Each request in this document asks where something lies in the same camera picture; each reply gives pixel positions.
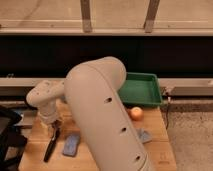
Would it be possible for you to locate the black handled dish brush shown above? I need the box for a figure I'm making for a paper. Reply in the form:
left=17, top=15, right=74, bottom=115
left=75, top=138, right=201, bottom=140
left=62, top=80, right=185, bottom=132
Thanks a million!
left=43, top=120, right=61, bottom=162

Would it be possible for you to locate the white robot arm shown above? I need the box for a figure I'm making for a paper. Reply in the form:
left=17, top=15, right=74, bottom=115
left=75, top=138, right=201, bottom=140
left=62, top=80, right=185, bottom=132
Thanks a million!
left=26, top=57, right=155, bottom=171

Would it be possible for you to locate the blue sponge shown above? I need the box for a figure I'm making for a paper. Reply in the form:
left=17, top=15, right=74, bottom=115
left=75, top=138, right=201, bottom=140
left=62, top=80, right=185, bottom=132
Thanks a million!
left=62, top=133, right=80, bottom=157

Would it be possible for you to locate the grey blue crumpled cloth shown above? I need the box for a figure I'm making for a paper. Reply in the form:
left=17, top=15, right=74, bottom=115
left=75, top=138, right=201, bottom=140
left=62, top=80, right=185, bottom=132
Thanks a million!
left=137, top=128, right=152, bottom=143

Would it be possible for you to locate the green plastic tray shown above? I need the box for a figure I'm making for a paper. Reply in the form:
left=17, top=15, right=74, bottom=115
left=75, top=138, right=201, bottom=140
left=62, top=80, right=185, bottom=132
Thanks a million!
left=118, top=72, right=162, bottom=108

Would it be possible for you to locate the black chair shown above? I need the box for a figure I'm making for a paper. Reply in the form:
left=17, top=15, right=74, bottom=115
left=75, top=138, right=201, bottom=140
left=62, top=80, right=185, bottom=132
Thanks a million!
left=0, top=105, right=27, bottom=171

